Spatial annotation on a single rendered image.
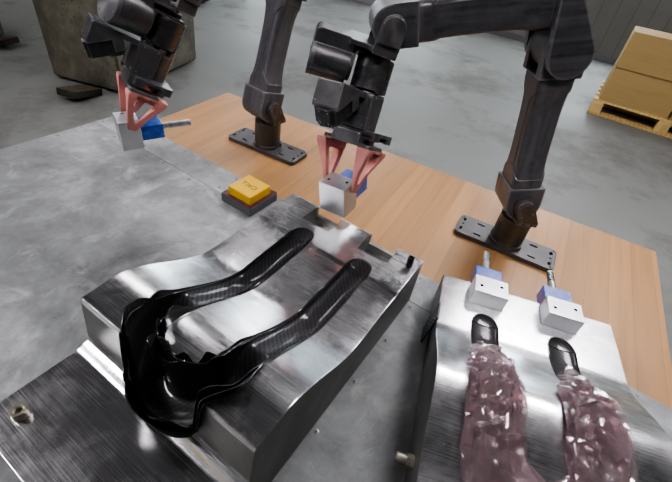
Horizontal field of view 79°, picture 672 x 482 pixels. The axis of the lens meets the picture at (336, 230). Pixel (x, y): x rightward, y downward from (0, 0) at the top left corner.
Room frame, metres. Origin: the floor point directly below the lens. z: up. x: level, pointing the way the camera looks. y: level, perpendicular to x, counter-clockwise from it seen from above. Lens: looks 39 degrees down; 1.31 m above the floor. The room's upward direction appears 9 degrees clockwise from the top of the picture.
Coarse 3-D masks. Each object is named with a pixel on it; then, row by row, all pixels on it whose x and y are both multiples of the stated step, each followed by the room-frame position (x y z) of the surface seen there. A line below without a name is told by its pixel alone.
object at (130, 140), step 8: (120, 112) 0.68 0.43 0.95; (120, 120) 0.65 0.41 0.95; (136, 120) 0.66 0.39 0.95; (152, 120) 0.69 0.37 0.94; (184, 120) 0.73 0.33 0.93; (120, 128) 0.64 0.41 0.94; (144, 128) 0.66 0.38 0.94; (152, 128) 0.67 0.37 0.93; (160, 128) 0.68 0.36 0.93; (120, 136) 0.64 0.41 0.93; (128, 136) 0.64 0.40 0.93; (136, 136) 0.65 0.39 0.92; (144, 136) 0.66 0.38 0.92; (152, 136) 0.67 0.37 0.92; (160, 136) 0.68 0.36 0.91; (128, 144) 0.64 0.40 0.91; (136, 144) 0.65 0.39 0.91
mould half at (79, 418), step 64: (256, 256) 0.43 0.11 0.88; (320, 256) 0.45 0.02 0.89; (192, 320) 0.27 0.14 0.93; (256, 320) 0.30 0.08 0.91; (384, 320) 0.38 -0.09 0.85; (64, 384) 0.21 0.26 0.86; (256, 384) 0.21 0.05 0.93; (320, 384) 0.24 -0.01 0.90; (0, 448) 0.14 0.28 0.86; (64, 448) 0.15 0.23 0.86; (128, 448) 0.16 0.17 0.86; (192, 448) 0.17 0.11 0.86; (256, 448) 0.15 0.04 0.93
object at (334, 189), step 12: (324, 180) 0.56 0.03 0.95; (336, 180) 0.56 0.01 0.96; (348, 180) 0.56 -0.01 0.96; (324, 192) 0.55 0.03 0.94; (336, 192) 0.54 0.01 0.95; (348, 192) 0.54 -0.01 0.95; (360, 192) 0.58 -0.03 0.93; (324, 204) 0.55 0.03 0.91; (336, 204) 0.54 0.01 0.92; (348, 204) 0.54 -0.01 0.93
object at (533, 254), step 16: (464, 224) 0.71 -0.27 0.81; (480, 224) 0.72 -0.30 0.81; (496, 224) 0.68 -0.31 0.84; (512, 224) 0.65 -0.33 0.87; (480, 240) 0.66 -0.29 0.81; (496, 240) 0.66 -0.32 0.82; (512, 240) 0.65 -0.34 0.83; (528, 240) 0.69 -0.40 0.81; (512, 256) 0.64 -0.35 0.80; (528, 256) 0.64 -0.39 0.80; (544, 256) 0.65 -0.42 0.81
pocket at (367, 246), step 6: (366, 240) 0.51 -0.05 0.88; (360, 246) 0.50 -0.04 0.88; (366, 246) 0.52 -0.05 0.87; (372, 246) 0.51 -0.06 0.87; (378, 246) 0.51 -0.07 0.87; (366, 252) 0.51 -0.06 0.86; (372, 252) 0.51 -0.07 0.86; (378, 252) 0.51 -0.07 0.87; (384, 252) 0.50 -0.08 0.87; (390, 252) 0.50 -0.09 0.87; (378, 258) 0.50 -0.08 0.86; (384, 258) 0.50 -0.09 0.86; (390, 258) 0.50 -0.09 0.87
